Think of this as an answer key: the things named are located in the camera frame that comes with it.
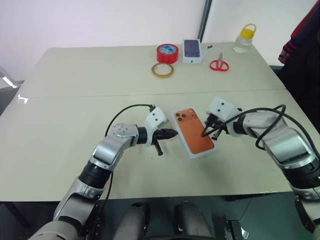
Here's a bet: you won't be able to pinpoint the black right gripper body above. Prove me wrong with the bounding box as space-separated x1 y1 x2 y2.
205 113 229 136

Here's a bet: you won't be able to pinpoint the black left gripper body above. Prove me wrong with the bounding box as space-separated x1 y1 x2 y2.
150 129 165 157

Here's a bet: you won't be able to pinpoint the orange phone box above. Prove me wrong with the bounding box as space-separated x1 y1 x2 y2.
170 107 221 162

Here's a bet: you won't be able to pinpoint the white box blue phone print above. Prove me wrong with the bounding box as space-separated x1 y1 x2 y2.
181 38 207 65

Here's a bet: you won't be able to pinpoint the person's bare hand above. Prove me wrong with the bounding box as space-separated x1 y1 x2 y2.
278 47 289 64

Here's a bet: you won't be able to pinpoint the yellow clear tape roll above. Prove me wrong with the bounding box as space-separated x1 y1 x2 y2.
150 62 175 79

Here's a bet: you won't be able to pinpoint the red tape roll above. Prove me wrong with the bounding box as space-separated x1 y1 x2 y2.
156 43 179 65

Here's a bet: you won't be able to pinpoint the grey rounded shape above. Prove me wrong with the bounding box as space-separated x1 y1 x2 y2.
173 200 216 240

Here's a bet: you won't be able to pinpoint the clear jar yellow lid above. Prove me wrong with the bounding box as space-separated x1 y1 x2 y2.
232 23 257 54

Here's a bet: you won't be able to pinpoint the person in dark red jacket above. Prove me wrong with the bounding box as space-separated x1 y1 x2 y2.
277 0 320 118

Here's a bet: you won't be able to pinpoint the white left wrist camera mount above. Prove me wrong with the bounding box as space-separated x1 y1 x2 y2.
143 106 168 147

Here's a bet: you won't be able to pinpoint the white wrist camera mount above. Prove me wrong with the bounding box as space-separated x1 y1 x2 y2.
208 97 243 138
143 106 168 147

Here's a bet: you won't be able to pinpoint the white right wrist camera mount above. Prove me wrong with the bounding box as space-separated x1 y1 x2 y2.
208 97 243 138

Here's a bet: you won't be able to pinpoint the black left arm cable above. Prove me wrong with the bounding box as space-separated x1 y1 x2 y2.
79 104 156 237

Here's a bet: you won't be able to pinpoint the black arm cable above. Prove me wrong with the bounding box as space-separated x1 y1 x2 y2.
212 104 287 151
79 104 156 237

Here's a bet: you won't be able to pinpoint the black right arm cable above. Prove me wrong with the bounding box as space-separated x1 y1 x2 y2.
212 104 287 151

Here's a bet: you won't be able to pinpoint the red handled scissors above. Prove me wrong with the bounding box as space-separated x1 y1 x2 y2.
209 51 230 73

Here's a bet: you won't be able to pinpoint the black table leg bracket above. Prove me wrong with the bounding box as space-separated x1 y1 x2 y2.
225 219 251 240

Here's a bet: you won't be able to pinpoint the dark vertical wall post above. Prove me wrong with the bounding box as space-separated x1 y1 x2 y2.
197 0 214 44

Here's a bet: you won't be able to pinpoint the grey metal rail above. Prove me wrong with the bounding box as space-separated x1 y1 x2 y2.
0 65 24 89

